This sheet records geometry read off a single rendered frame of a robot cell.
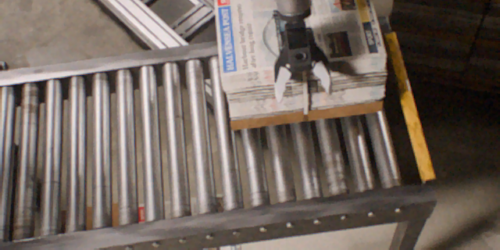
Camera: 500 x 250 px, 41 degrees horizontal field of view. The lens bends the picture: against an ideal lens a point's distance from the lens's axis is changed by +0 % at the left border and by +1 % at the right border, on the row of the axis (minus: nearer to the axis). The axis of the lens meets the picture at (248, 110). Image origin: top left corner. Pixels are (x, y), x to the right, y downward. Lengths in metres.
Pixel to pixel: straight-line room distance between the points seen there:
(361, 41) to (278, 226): 0.48
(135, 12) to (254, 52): 1.25
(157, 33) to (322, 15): 1.15
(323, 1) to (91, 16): 1.62
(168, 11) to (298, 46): 1.39
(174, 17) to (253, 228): 1.27
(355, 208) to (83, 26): 1.76
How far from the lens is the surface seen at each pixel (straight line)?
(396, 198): 1.62
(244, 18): 1.58
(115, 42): 2.92
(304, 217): 1.59
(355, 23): 1.56
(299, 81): 1.52
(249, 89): 1.53
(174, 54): 1.84
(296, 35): 1.38
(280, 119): 1.64
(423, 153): 1.66
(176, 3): 2.71
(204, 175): 1.65
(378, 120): 1.71
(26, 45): 3.05
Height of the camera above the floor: 2.30
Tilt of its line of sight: 61 degrees down
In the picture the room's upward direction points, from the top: 10 degrees counter-clockwise
